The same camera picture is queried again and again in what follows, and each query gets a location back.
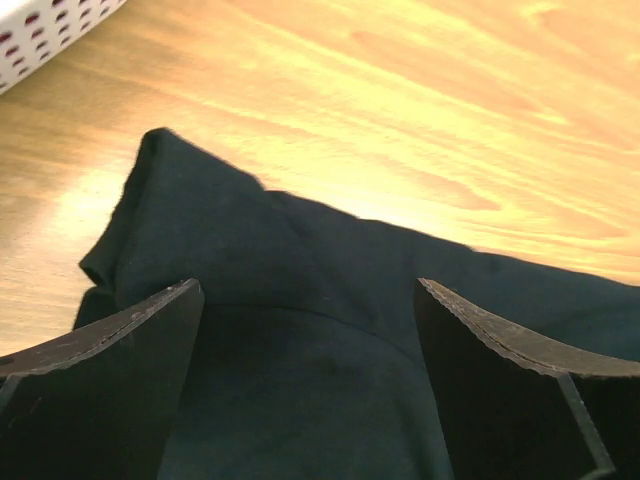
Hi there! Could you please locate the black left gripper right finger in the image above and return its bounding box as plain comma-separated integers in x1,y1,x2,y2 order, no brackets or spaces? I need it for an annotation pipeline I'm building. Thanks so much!
414,279,639,479

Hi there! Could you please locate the black t shirt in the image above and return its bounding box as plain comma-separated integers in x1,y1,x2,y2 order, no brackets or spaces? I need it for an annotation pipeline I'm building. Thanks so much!
76,129,639,479

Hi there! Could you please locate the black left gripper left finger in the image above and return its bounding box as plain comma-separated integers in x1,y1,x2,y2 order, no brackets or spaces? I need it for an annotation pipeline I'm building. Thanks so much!
1,279,204,479

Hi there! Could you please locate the white perforated plastic basket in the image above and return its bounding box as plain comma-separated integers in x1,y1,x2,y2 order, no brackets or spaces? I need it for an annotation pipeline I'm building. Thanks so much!
0,0,126,92

